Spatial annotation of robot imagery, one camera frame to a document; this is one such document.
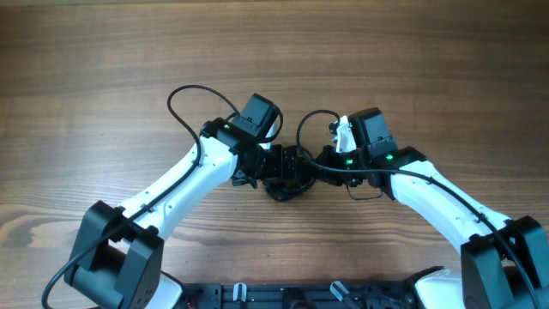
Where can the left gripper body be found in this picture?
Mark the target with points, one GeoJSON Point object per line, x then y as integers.
{"type": "Point", "coordinates": [270, 164]}

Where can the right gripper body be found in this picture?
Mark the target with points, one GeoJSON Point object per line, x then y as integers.
{"type": "Point", "coordinates": [326, 160]}

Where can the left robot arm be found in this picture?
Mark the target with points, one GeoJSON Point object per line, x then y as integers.
{"type": "Point", "coordinates": [117, 255]}

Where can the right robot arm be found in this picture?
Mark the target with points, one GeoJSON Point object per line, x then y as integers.
{"type": "Point", "coordinates": [504, 261]}

